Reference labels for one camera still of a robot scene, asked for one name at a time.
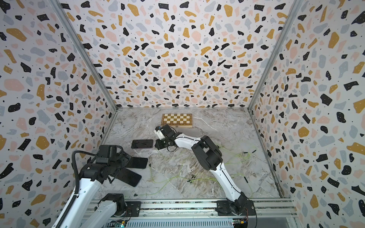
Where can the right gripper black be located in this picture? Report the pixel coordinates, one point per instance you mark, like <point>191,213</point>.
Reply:
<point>158,146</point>

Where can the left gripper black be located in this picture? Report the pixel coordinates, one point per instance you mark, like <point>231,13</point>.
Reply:
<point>124,157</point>

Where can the black smartphone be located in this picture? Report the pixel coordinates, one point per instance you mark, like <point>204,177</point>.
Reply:
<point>137,163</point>
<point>142,144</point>

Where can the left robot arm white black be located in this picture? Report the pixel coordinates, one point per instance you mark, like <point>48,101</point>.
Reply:
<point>88,181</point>

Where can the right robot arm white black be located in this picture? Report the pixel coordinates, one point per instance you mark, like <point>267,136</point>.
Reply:
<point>210,158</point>

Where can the wooden chessboard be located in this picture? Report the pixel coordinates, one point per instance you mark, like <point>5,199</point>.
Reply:
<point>177,120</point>

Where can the near blue-edged smartphone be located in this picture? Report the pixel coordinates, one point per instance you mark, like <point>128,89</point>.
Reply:
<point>129,177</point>

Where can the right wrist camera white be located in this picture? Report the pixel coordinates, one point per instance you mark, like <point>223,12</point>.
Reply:
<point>159,133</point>

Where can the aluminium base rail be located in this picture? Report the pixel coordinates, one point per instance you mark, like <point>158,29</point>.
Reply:
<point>185,213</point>

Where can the left aluminium corner post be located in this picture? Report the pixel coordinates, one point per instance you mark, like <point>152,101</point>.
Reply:
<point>56,6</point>

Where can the aluminium corner post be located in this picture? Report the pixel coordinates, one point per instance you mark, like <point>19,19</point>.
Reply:
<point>286,28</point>
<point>56,6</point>

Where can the right aluminium corner post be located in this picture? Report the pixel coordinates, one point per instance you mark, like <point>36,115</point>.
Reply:
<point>286,28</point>

